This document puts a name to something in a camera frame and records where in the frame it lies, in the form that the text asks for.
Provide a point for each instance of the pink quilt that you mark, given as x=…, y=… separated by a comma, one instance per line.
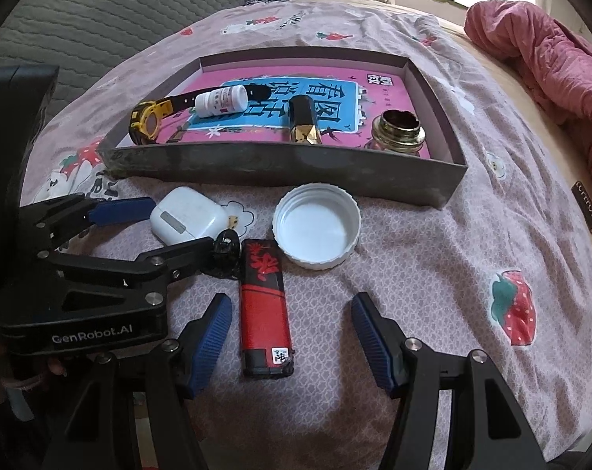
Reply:
x=536, y=54

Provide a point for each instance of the black mattress label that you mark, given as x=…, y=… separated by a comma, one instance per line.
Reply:
x=589, y=210

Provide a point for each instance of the metal threaded pipe fitting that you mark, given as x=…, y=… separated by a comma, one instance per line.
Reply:
x=398, y=132

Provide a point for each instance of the red and black lighter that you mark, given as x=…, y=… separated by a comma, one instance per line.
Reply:
x=264, y=313

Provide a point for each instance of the shallow grey cardboard box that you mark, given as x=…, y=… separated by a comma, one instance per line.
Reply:
x=276, y=166

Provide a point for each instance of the white earbuds case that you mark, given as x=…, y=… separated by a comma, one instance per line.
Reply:
x=188, y=213

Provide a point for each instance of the beige mattress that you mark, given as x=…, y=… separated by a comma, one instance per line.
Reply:
x=531, y=132

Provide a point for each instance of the printed pinkish blanket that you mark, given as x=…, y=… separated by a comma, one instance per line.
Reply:
x=423, y=264

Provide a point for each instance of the person's left forearm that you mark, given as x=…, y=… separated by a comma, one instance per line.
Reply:
x=11, y=382

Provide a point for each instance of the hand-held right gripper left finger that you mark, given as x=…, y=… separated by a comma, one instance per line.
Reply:
x=207, y=347

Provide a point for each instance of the white ribbed plastic lid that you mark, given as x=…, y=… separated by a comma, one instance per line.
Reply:
x=318, y=230

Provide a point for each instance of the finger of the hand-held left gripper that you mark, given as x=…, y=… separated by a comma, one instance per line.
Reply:
x=188, y=254
x=124, y=209

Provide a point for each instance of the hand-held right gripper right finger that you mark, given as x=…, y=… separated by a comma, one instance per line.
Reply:
x=374, y=342

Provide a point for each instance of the pink and blue book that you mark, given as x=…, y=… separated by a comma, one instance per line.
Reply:
x=335, y=103

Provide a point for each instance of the black and gold lipstick tube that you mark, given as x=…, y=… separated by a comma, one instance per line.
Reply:
x=304, y=117

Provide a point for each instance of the white pill bottle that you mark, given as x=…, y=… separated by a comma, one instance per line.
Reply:
x=222, y=101

